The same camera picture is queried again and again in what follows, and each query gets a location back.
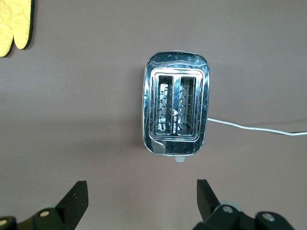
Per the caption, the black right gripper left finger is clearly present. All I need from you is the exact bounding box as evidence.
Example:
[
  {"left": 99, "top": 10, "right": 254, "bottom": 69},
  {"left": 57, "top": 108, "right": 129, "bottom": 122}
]
[{"left": 0, "top": 181, "right": 89, "bottom": 230}]

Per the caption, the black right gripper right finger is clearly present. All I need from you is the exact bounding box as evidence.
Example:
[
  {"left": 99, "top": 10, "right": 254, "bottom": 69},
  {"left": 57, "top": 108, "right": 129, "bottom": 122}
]
[{"left": 193, "top": 179, "right": 295, "bottom": 230}]

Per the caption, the chrome and beige toaster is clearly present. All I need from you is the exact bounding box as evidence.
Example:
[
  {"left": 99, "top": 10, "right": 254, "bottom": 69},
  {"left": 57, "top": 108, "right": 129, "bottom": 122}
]
[{"left": 141, "top": 50, "right": 211, "bottom": 163}]

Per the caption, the yellow quilted oven mitt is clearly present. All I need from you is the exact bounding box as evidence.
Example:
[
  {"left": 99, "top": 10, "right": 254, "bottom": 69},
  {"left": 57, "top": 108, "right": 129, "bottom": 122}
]
[{"left": 0, "top": 0, "right": 35, "bottom": 58}]

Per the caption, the white toaster power cord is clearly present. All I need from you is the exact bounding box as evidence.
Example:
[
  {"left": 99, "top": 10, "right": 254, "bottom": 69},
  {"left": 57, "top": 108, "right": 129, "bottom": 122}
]
[{"left": 206, "top": 117, "right": 307, "bottom": 137}]

